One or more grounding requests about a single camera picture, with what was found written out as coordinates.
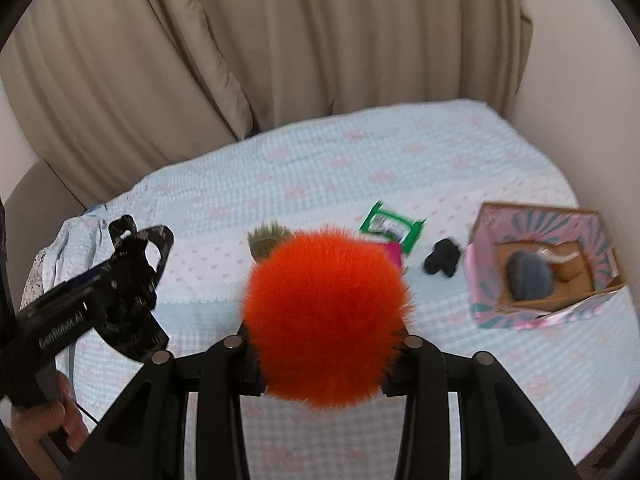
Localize green brown knitted toy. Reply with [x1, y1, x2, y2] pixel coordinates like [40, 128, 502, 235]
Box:
[246, 220, 297, 264]

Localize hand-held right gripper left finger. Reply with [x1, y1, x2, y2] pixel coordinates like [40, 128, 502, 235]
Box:
[64, 321, 267, 480]

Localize green plastic packet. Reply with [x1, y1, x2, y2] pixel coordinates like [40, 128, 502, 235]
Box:
[359, 201, 427, 257]

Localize pink small packet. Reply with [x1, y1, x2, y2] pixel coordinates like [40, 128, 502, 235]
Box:
[384, 242, 407, 272]

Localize orange fluffy pom-pom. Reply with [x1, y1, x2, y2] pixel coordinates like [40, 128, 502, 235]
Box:
[240, 226, 415, 410]

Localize pink cardboard box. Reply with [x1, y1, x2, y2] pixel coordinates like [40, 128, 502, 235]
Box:
[462, 202, 627, 332]

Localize person's left hand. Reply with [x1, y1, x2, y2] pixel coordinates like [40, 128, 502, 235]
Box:
[10, 372, 96, 480]

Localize brown plush toy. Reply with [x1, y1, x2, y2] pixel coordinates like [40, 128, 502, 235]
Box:
[549, 249, 590, 282]

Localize black small pompom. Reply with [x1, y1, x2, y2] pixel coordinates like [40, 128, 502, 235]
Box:
[423, 238, 462, 279]

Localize light blue bed blanket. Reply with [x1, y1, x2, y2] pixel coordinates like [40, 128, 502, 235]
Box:
[20, 97, 637, 480]

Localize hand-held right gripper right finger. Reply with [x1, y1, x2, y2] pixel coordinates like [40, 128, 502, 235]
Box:
[379, 329, 582, 480]

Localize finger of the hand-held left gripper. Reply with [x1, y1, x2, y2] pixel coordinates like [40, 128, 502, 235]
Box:
[96, 300, 169, 362]
[108, 214, 175, 288]

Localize grey felt ball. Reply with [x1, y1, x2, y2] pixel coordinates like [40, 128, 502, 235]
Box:
[505, 252, 557, 304]

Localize beige curtain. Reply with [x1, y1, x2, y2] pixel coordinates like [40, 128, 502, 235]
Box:
[0, 0, 535, 207]

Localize light blue cloth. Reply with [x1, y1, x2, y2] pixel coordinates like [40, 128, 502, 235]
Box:
[47, 204, 113, 286]

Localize floral white cloth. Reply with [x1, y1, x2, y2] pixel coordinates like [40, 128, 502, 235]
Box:
[19, 249, 57, 312]

